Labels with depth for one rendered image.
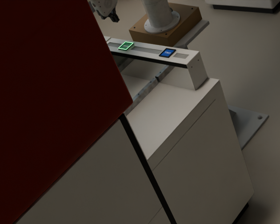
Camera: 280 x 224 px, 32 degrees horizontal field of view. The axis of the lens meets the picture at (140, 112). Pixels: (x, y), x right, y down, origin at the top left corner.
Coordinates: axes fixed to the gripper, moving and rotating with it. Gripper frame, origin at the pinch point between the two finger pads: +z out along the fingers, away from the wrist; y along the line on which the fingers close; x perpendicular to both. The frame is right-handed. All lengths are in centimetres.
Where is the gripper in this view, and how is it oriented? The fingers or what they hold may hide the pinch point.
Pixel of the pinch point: (114, 18)
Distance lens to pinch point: 224.7
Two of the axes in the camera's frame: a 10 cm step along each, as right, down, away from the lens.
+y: 5.4, -7.8, 3.3
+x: -7.1, -2.0, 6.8
